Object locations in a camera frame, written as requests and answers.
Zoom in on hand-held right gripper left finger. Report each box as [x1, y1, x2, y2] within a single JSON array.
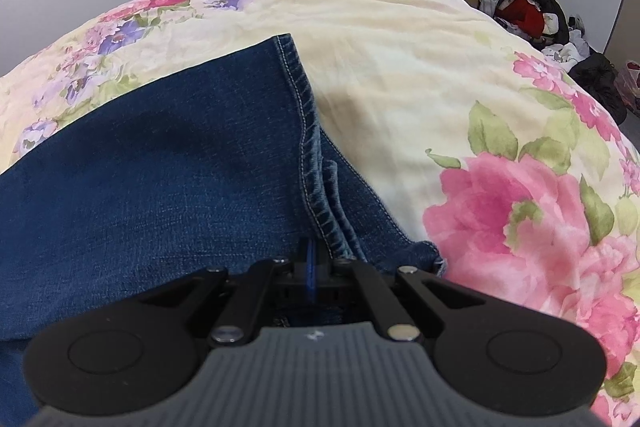
[[142, 241, 312, 349]]

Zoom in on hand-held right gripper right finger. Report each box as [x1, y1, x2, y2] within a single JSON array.
[[312, 241, 487, 343]]

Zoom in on blue denim pants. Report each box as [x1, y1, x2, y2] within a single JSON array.
[[0, 33, 447, 343]]

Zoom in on floral cream quilt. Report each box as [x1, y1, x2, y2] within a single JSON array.
[[0, 0, 640, 427]]

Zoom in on black cloth bundle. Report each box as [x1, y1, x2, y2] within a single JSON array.
[[569, 52, 629, 126]]

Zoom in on white clothes pile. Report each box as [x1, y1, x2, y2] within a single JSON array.
[[542, 26, 596, 68]]

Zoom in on red cloth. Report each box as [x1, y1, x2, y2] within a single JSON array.
[[494, 0, 546, 39]]

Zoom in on pink plastic bag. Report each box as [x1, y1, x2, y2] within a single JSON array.
[[614, 61, 640, 114]]

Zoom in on beige leaning board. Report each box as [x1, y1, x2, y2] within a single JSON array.
[[602, 0, 640, 58]]

